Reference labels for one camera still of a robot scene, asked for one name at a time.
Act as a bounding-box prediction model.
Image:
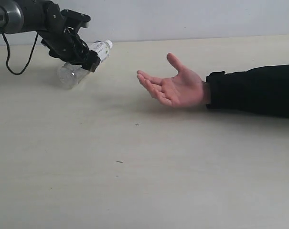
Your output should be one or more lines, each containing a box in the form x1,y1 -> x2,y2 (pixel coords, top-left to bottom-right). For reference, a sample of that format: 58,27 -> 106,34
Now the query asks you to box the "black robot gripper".
37,1 -> 100,72

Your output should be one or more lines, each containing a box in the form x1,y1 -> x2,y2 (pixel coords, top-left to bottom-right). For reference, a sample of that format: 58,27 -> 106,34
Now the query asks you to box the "clear bottle white-blue label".
57,40 -> 113,89

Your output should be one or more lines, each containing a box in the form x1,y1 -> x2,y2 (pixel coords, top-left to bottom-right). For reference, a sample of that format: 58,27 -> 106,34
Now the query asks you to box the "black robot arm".
0,0 -> 101,72

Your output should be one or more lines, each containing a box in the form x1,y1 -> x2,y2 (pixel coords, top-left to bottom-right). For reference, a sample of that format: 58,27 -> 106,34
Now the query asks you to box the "black-sleeved forearm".
206,65 -> 289,118

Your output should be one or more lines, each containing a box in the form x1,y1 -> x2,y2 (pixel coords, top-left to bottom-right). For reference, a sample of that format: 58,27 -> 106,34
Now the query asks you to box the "person's open bare hand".
137,53 -> 211,108

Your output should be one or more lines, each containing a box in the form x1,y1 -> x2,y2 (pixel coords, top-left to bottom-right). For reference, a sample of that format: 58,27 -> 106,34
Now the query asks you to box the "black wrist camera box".
61,9 -> 91,28

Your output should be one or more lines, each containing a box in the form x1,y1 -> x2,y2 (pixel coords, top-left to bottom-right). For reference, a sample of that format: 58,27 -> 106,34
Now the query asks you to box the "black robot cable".
0,27 -> 39,75

